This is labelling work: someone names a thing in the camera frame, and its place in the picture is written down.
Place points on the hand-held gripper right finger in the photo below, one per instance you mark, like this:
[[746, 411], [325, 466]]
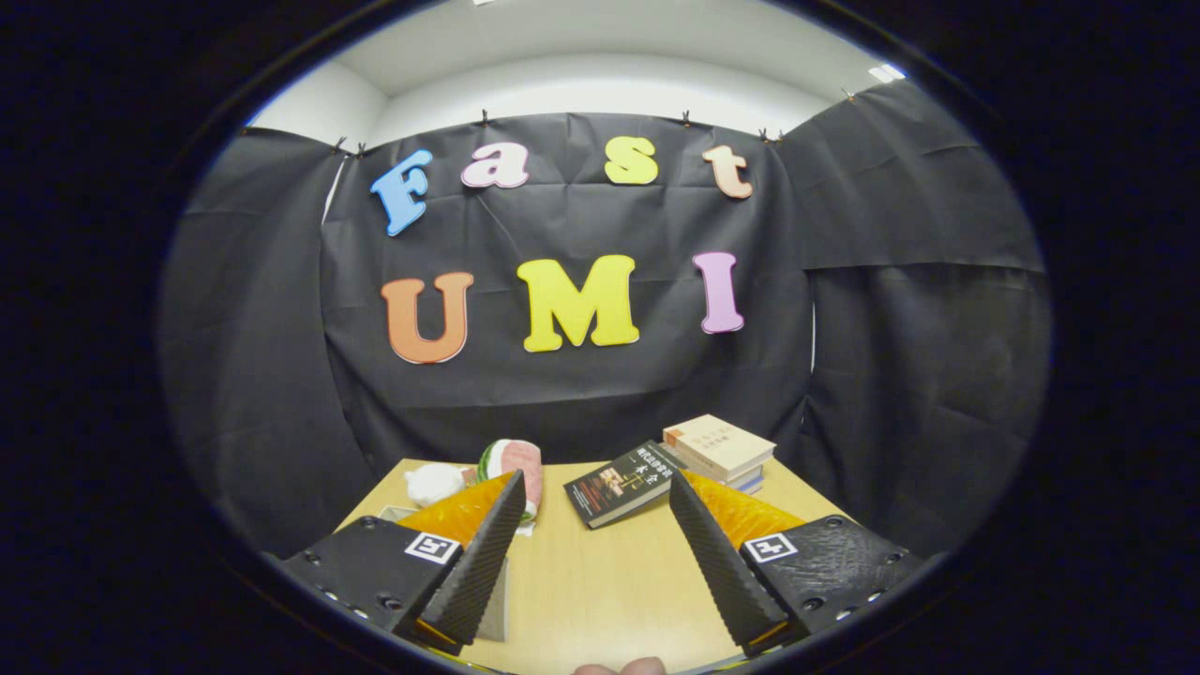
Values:
[[722, 572]]

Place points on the white plush toy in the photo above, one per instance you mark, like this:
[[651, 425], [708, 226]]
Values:
[[434, 485]]

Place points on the black backdrop cloth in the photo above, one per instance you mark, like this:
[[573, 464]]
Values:
[[581, 394]]

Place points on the watermelon slice plush toy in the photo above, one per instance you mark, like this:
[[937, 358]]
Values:
[[514, 464]]

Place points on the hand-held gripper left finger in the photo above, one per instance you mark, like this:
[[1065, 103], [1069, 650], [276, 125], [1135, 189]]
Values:
[[473, 581]]

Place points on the small ceiling light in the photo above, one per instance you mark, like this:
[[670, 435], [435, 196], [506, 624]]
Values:
[[886, 73]]

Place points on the blue cover book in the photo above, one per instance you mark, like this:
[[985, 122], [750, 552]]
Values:
[[753, 488]]

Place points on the cream fabric storage box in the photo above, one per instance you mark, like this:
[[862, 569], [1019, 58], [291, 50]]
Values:
[[495, 609]]

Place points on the black cover book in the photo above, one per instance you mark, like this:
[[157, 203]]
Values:
[[619, 487]]

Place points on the white cover book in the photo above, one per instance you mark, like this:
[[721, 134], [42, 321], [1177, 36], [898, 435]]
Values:
[[741, 480]]

